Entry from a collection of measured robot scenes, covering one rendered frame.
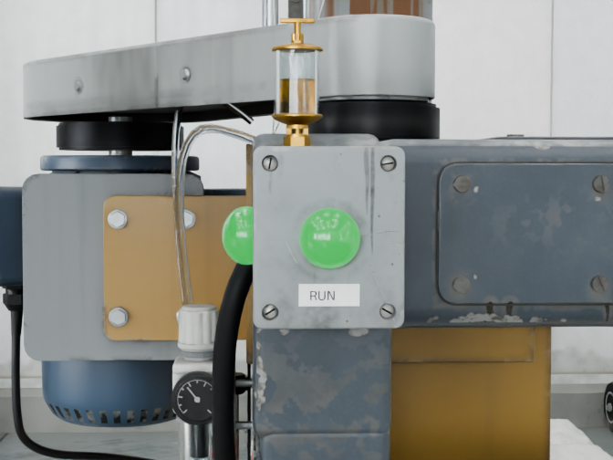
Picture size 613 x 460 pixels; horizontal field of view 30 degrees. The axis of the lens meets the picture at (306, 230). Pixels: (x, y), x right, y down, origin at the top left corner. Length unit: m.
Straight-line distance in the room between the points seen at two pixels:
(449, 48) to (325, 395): 5.31
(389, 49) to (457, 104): 5.15
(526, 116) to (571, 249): 5.32
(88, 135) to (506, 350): 0.42
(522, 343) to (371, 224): 0.34
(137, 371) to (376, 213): 0.52
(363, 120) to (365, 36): 0.05
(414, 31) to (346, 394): 0.25
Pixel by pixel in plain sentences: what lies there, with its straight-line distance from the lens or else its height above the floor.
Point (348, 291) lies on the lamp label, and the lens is 0.56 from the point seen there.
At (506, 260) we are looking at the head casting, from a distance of 0.63.
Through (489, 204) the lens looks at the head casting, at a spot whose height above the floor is 1.30.
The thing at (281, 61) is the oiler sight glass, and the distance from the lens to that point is 0.64.
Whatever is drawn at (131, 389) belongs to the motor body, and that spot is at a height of 1.12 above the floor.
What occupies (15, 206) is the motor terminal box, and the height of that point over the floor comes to 1.29.
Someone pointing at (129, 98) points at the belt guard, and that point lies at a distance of 0.93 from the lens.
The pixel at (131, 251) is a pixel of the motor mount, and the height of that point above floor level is 1.25.
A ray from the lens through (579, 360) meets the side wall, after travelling 6.10.
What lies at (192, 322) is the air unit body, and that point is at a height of 1.21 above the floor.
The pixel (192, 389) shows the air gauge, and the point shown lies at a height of 1.16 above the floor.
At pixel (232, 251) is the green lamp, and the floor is 1.28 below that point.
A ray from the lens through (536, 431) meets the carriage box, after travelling 0.95.
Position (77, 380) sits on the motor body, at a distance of 1.06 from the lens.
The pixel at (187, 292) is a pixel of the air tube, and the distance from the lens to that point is 0.84.
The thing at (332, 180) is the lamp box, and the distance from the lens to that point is 0.56.
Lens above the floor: 1.32
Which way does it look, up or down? 3 degrees down
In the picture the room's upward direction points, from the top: straight up
